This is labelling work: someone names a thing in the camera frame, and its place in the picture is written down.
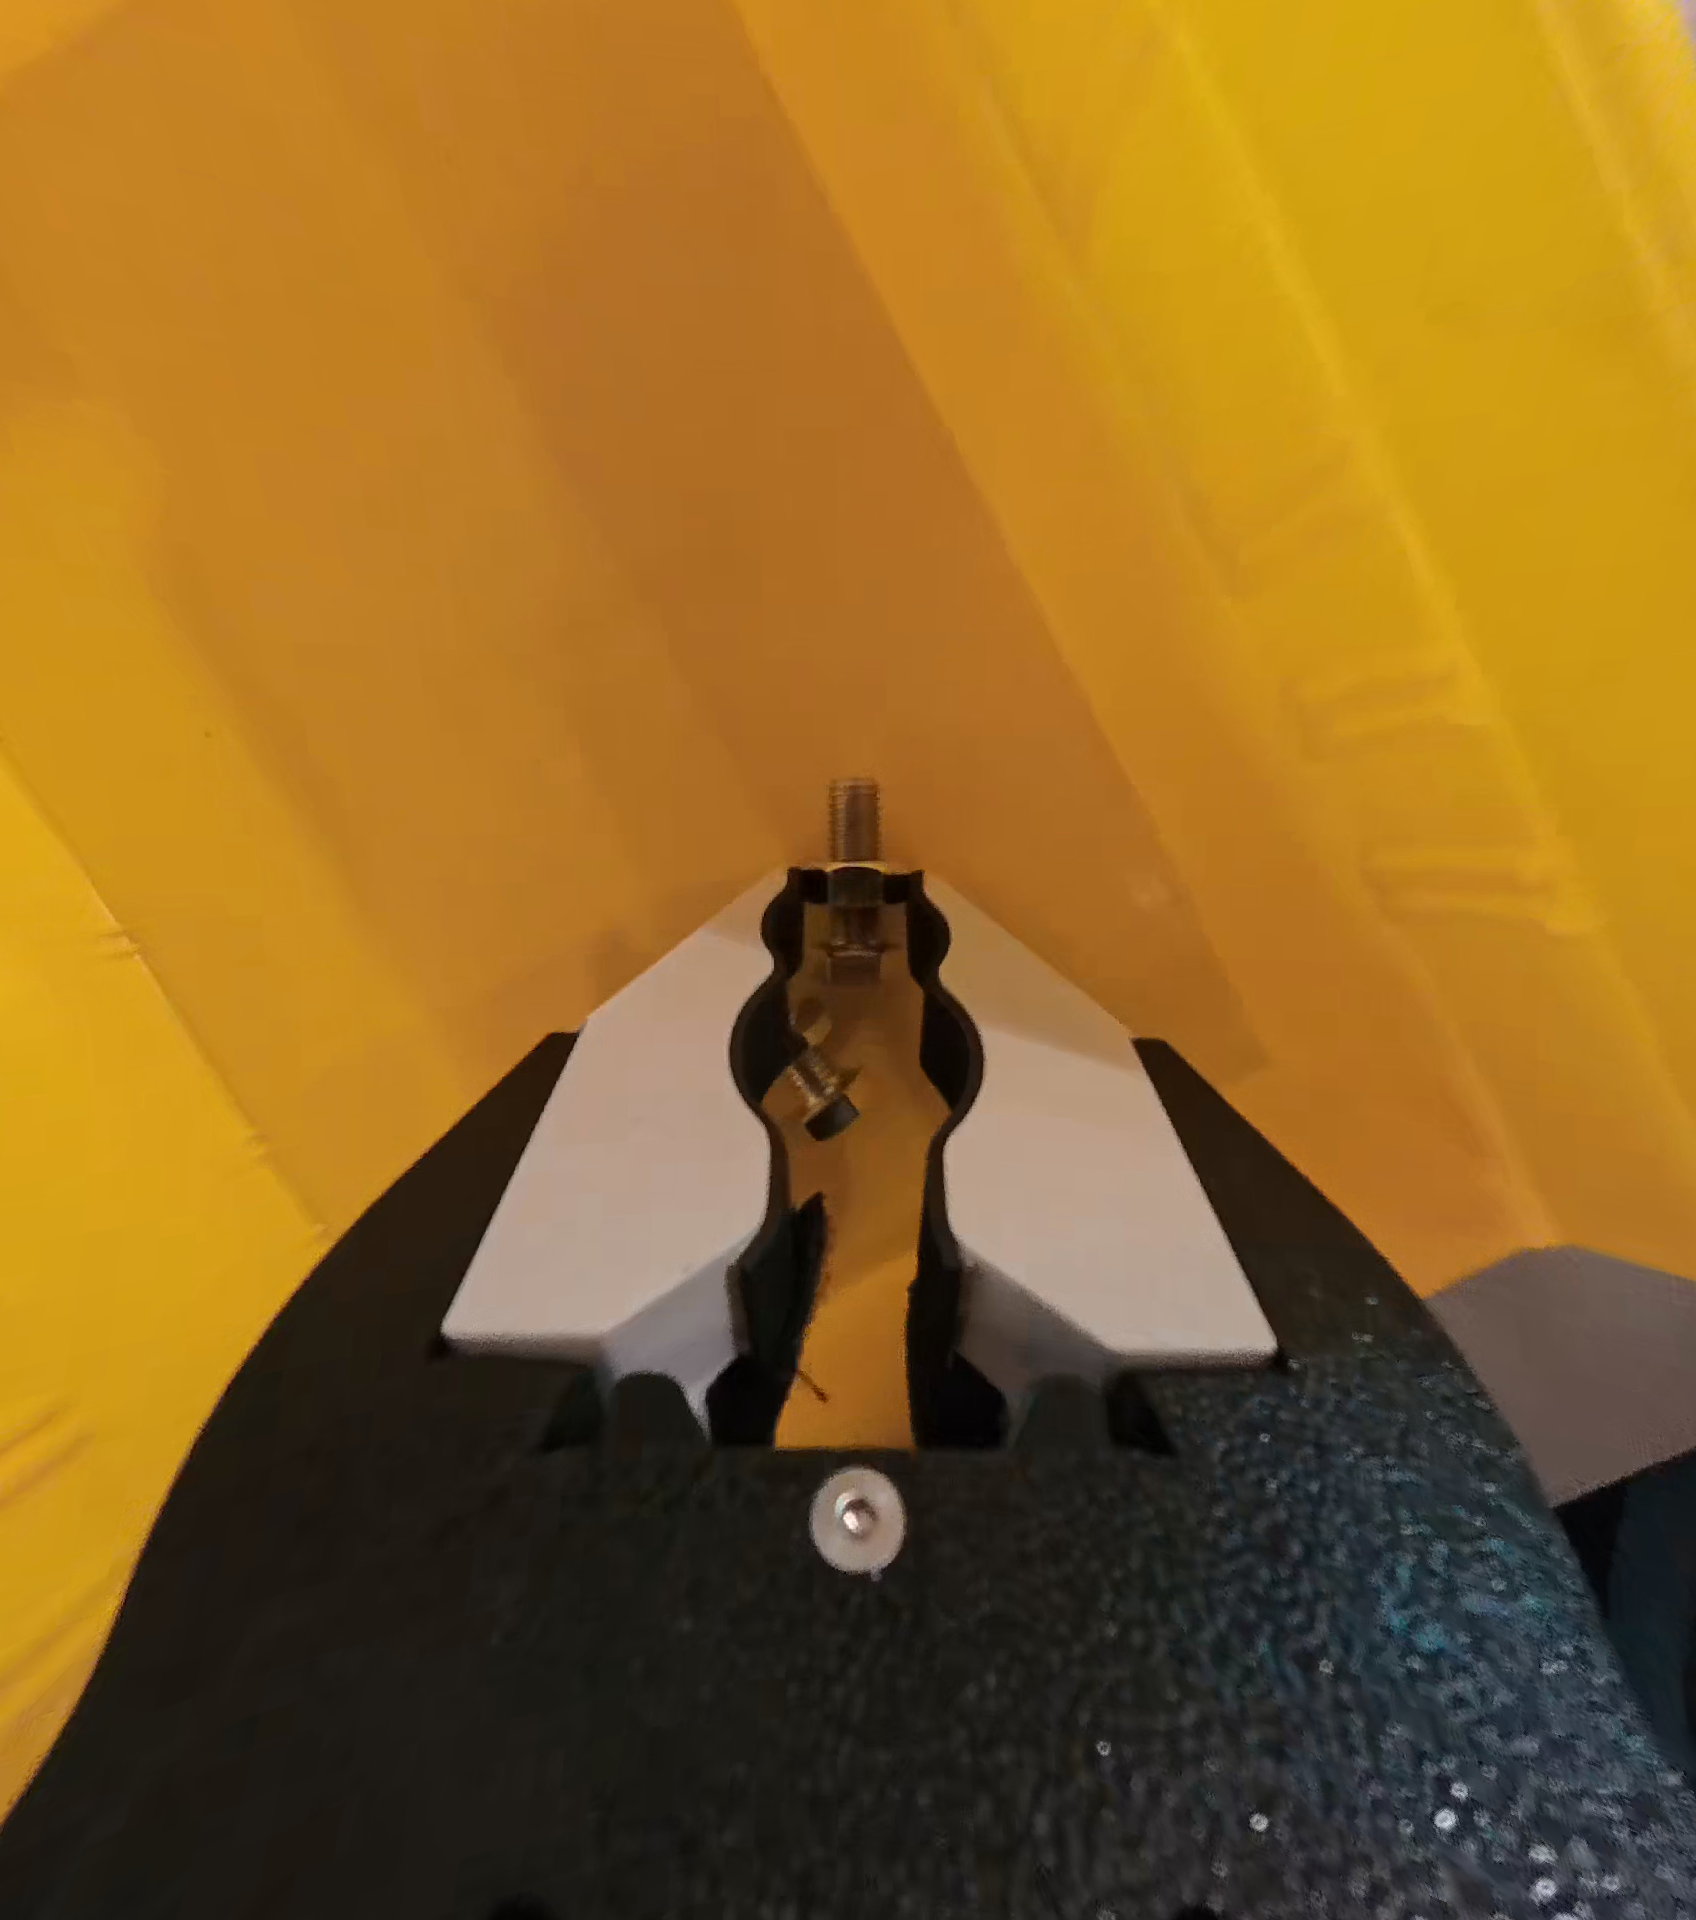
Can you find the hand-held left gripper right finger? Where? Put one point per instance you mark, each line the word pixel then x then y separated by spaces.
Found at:
pixel 1103 1216

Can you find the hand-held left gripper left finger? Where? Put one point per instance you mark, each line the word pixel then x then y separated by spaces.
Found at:
pixel 607 1199

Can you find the silver hex bolt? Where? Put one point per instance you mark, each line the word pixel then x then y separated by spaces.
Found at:
pixel 857 817
pixel 827 1104

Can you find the yellow plastic bin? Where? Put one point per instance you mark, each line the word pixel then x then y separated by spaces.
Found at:
pixel 488 450

